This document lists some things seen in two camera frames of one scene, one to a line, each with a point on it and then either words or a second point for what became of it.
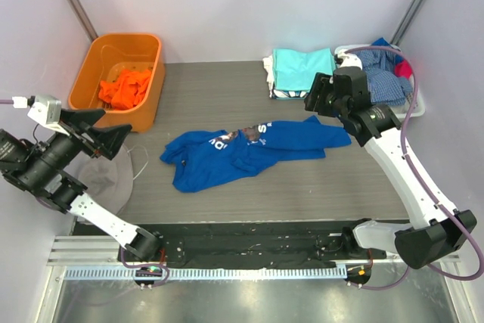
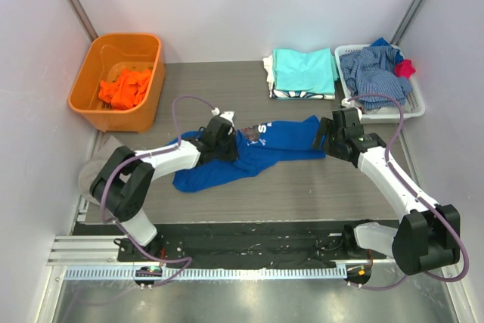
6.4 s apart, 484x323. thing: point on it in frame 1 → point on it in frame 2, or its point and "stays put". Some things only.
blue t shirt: [200, 160] stays put
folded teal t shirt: [295, 69] stays put
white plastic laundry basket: [414, 107] stays put
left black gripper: [81, 136] → [231, 144]
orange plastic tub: [122, 75] stays put
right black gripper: [315, 93] → [324, 134]
